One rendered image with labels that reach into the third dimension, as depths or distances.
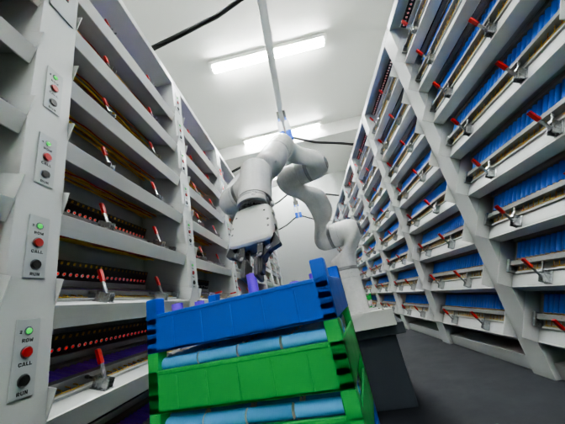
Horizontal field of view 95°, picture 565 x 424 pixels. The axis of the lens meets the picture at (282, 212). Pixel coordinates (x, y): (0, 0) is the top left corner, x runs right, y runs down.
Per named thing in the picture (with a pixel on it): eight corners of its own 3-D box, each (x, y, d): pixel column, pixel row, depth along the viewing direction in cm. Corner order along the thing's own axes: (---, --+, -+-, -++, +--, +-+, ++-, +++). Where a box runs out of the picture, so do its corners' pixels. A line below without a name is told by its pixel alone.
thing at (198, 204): (224, 224, 192) (227, 206, 196) (187, 193, 135) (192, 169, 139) (198, 221, 195) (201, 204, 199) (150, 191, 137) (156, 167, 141)
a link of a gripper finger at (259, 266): (275, 250, 53) (276, 279, 49) (261, 253, 54) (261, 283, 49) (268, 241, 51) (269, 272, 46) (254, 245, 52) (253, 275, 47)
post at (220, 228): (251, 381, 167) (219, 151, 223) (248, 385, 158) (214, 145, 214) (221, 387, 168) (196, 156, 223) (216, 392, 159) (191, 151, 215)
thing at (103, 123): (177, 186, 126) (184, 160, 130) (66, 93, 68) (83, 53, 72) (139, 183, 128) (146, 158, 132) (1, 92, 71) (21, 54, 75)
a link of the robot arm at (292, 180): (351, 249, 124) (319, 257, 131) (349, 231, 134) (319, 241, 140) (305, 166, 99) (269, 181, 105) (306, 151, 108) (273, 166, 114)
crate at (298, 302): (348, 305, 52) (337, 265, 54) (337, 318, 33) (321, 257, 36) (216, 331, 58) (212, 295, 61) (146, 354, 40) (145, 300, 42)
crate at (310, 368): (360, 349, 49) (348, 305, 52) (356, 389, 30) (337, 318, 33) (221, 372, 56) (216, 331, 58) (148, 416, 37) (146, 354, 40)
